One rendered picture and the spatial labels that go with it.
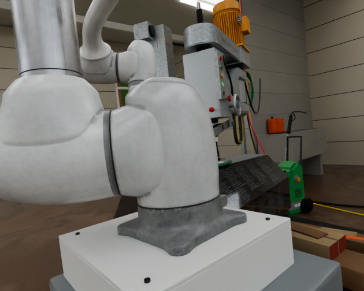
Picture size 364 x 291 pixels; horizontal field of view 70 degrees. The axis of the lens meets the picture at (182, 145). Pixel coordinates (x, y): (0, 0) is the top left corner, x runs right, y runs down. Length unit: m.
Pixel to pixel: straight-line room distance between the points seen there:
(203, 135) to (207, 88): 1.20
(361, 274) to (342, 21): 5.38
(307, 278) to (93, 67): 0.79
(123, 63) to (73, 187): 0.57
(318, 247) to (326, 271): 1.46
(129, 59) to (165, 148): 0.56
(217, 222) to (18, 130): 0.34
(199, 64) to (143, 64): 0.79
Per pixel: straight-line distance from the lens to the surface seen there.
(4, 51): 7.70
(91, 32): 0.88
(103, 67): 0.92
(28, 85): 0.45
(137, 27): 2.59
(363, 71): 6.30
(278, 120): 4.90
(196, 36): 1.68
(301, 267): 0.55
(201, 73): 1.65
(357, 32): 6.45
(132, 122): 0.41
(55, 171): 0.43
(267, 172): 1.88
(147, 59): 0.92
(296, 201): 3.22
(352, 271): 1.96
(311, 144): 4.92
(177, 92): 0.43
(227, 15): 2.40
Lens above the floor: 1.06
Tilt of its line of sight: 3 degrees down
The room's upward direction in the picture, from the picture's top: 6 degrees counter-clockwise
